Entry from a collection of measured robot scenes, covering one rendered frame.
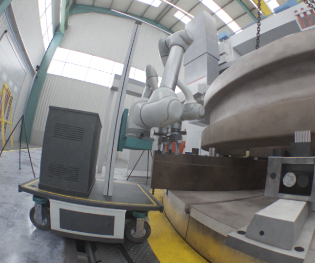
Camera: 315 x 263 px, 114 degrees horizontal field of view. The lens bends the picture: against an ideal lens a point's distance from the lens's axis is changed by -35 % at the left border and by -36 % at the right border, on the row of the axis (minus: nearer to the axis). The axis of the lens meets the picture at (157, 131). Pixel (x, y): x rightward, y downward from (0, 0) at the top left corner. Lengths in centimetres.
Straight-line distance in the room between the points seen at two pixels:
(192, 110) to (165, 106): 33
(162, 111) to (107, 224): 72
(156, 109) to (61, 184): 72
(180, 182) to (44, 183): 120
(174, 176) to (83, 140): 96
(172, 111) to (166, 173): 89
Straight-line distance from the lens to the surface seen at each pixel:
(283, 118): 134
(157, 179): 155
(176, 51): 110
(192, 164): 162
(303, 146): 96
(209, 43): 565
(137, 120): 94
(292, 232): 58
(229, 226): 88
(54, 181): 105
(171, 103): 79
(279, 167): 90
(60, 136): 101
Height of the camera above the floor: 64
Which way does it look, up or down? 9 degrees up
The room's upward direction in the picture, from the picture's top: 7 degrees clockwise
